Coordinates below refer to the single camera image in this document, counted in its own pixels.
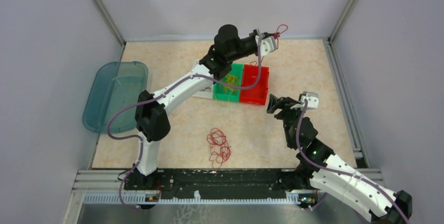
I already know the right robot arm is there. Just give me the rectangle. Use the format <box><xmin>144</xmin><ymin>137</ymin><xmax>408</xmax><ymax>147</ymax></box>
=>
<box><xmin>267</xmin><ymin>92</ymin><xmax>413</xmax><ymax>223</ymax></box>

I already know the teal translucent tray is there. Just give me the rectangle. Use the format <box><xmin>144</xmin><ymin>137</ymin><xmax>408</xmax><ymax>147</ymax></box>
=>
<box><xmin>82</xmin><ymin>61</ymin><xmax>149</xmax><ymax>134</ymax></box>

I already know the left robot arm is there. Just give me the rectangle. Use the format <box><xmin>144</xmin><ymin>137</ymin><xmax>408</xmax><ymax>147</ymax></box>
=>
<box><xmin>134</xmin><ymin>25</ymin><xmax>276</xmax><ymax>189</ymax></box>

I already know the green plastic bin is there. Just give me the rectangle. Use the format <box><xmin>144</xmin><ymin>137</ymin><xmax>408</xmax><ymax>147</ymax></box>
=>
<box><xmin>213</xmin><ymin>63</ymin><xmax>244</xmax><ymax>103</ymax></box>

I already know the coloured wire bundle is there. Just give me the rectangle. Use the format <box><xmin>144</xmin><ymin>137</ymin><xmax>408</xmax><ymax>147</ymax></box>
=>
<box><xmin>206</xmin><ymin>127</ymin><xmax>232</xmax><ymax>170</ymax></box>

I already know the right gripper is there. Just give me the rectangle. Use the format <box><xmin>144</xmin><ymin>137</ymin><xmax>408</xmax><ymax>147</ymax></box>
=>
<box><xmin>267</xmin><ymin>93</ymin><xmax>308</xmax><ymax>148</ymax></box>

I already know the white plastic bin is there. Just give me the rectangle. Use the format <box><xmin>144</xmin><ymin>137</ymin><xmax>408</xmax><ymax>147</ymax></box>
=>
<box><xmin>193</xmin><ymin>86</ymin><xmax>213</xmax><ymax>99</ymax></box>

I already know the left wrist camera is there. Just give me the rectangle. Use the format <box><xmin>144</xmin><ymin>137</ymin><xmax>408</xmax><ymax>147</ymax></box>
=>
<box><xmin>257</xmin><ymin>32</ymin><xmax>278</xmax><ymax>57</ymax></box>

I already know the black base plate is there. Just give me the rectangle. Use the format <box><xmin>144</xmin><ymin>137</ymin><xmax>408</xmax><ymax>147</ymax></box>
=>
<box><xmin>124</xmin><ymin>169</ymin><xmax>312</xmax><ymax>200</ymax></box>

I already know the red plastic bin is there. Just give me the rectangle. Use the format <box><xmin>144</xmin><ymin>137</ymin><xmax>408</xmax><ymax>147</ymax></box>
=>
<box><xmin>238</xmin><ymin>64</ymin><xmax>271</xmax><ymax>107</ymax></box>

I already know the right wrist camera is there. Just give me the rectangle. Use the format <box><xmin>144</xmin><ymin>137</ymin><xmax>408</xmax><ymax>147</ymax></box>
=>
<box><xmin>299</xmin><ymin>91</ymin><xmax>319</xmax><ymax>110</ymax></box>

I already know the yellow wire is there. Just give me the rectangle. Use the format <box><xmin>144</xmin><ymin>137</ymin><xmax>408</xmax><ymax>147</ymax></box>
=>
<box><xmin>220</xmin><ymin>74</ymin><xmax>240</xmax><ymax>95</ymax></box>

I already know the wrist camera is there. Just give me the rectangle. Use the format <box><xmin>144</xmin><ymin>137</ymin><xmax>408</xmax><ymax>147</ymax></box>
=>
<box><xmin>257</xmin><ymin>32</ymin><xmax>278</xmax><ymax>57</ymax></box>
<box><xmin>299</xmin><ymin>91</ymin><xmax>319</xmax><ymax>110</ymax></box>

